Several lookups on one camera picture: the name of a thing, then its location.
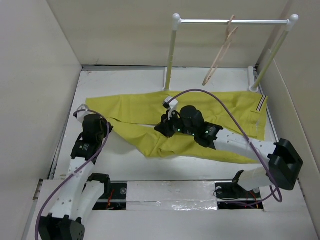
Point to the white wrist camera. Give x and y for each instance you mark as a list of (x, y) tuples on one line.
[(81, 112), (170, 104)]

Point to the silver tape strip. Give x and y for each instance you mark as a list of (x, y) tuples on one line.
[(186, 195)]

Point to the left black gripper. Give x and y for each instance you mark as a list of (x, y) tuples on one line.
[(104, 123)]

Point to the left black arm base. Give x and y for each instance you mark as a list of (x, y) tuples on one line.
[(114, 196)]

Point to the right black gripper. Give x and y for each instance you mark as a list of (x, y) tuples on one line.
[(165, 126)]

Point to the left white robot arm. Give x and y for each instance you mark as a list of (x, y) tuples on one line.
[(65, 212)]

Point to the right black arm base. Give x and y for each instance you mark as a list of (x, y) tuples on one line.
[(231, 196)]

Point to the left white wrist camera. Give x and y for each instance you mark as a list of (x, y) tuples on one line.
[(81, 112)]

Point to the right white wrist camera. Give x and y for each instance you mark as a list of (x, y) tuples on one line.
[(170, 104)]

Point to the white clothes rack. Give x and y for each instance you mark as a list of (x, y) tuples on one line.
[(254, 87)]

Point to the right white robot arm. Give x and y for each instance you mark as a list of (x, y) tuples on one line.
[(281, 163)]

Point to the wooden clothes hanger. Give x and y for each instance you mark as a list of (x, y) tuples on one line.
[(229, 35)]

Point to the yellow-green trousers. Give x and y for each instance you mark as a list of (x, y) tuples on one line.
[(133, 115)]

